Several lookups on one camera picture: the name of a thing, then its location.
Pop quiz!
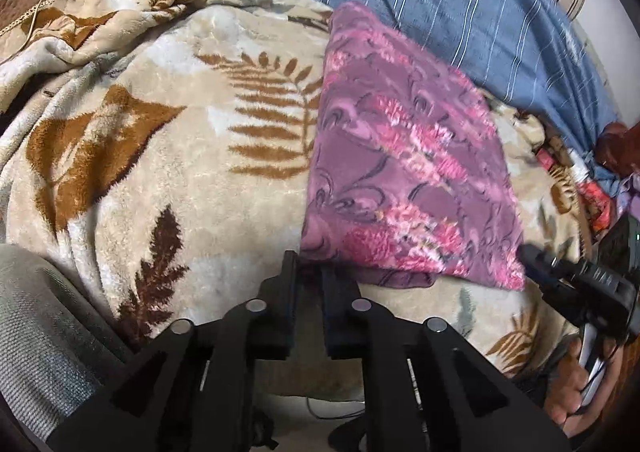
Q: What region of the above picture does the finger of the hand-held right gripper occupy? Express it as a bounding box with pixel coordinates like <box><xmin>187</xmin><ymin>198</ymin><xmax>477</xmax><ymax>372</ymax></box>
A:
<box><xmin>520</xmin><ymin>245</ymin><xmax>586</xmax><ymax>284</ymax></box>
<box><xmin>540</xmin><ymin>283</ymin><xmax>592</xmax><ymax>329</ymax></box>

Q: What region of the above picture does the blue plaid pillow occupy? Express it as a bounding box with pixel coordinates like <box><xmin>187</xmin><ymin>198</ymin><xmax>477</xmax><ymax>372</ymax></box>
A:
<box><xmin>165</xmin><ymin>0</ymin><xmax>618</xmax><ymax>183</ymax></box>

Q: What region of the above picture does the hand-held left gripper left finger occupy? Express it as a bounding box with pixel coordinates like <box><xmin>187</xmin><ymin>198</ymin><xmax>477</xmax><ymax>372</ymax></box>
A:
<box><xmin>47</xmin><ymin>249</ymin><xmax>301</xmax><ymax>452</ymax></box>

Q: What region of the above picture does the purple floral garment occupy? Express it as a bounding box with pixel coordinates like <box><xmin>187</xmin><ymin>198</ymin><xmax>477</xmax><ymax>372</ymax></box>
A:
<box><xmin>300</xmin><ymin>1</ymin><xmax>527</xmax><ymax>292</ymax></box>

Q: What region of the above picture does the black cable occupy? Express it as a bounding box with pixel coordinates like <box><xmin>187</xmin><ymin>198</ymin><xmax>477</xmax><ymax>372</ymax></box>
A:
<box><xmin>306</xmin><ymin>396</ymin><xmax>367</xmax><ymax>422</ymax></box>

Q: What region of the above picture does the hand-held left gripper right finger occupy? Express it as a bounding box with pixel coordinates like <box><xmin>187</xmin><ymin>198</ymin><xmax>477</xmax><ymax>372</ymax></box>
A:
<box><xmin>320</xmin><ymin>266</ymin><xmax>571</xmax><ymax>452</ymax></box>

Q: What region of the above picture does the beige leaf print blanket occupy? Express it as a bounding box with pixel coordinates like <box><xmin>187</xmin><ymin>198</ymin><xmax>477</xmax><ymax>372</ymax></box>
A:
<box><xmin>0</xmin><ymin>0</ymin><xmax>596</xmax><ymax>378</ymax></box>

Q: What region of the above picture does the red patterned cloth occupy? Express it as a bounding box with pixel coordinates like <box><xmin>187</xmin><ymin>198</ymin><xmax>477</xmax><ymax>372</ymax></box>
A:
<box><xmin>535</xmin><ymin>145</ymin><xmax>618</xmax><ymax>233</ymax></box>

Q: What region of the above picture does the dark brown object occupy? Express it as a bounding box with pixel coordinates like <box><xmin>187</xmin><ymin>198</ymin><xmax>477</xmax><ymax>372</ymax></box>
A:
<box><xmin>595</xmin><ymin>122</ymin><xmax>640</xmax><ymax>178</ymax></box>

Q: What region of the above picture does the person's right hand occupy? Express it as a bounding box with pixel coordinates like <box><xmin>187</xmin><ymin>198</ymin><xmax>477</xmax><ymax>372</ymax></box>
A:
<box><xmin>544</xmin><ymin>336</ymin><xmax>632</xmax><ymax>439</ymax></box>

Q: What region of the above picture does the person's grey knit clothing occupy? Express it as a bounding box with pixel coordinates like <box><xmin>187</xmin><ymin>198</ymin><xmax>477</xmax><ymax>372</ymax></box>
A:
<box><xmin>0</xmin><ymin>245</ymin><xmax>138</xmax><ymax>443</ymax></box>

